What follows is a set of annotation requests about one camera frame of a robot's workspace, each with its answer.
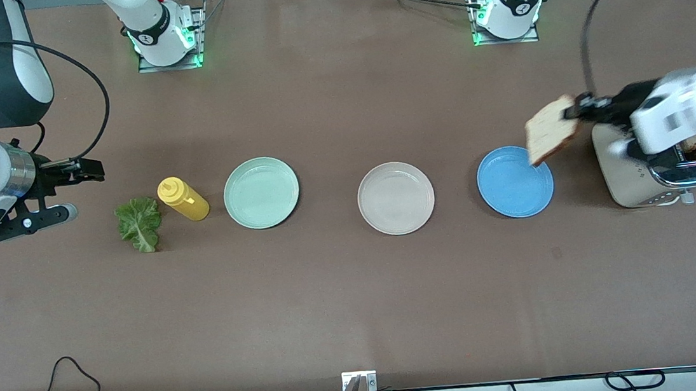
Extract coiled black cable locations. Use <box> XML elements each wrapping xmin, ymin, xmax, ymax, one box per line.
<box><xmin>604</xmin><ymin>367</ymin><xmax>667</xmax><ymax>391</ymax></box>

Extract mint green plate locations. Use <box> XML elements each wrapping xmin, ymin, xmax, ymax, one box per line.
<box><xmin>220</xmin><ymin>154</ymin><xmax>304</xmax><ymax>233</ymax></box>

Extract looped thin black cable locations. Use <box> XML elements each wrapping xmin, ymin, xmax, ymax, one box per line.
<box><xmin>35</xmin><ymin>353</ymin><xmax>101</xmax><ymax>391</ymax></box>

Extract yellow mustard squeeze bottle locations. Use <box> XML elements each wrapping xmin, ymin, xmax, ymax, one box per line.
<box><xmin>156</xmin><ymin>174</ymin><xmax>212</xmax><ymax>226</ymax></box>

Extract blue plate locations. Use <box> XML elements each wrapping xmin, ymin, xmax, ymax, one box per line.
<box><xmin>474</xmin><ymin>142</ymin><xmax>558</xmax><ymax>222</ymax></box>

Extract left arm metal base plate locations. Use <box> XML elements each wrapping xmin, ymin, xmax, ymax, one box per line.
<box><xmin>468</xmin><ymin>0</ymin><xmax>542</xmax><ymax>48</ymax></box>

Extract beige plate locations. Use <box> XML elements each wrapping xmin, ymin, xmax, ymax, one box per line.
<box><xmin>354</xmin><ymin>158</ymin><xmax>439</xmax><ymax>240</ymax></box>

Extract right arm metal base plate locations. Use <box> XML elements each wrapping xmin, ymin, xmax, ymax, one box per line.
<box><xmin>132</xmin><ymin>5</ymin><xmax>212</xmax><ymax>74</ymax></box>

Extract cream and chrome toaster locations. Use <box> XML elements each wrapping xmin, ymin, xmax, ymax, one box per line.
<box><xmin>590</xmin><ymin>113</ymin><xmax>696</xmax><ymax>214</ymax></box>

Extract small white metal bracket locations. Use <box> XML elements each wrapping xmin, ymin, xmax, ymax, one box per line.
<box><xmin>341</xmin><ymin>369</ymin><xmax>379</xmax><ymax>391</ymax></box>

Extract green lettuce leaf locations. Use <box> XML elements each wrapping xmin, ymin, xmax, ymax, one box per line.
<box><xmin>114</xmin><ymin>195</ymin><xmax>166</xmax><ymax>256</ymax></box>

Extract square-cornered bread slice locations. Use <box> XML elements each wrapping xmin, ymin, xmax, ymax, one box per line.
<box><xmin>522</xmin><ymin>93</ymin><xmax>583</xmax><ymax>168</ymax></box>

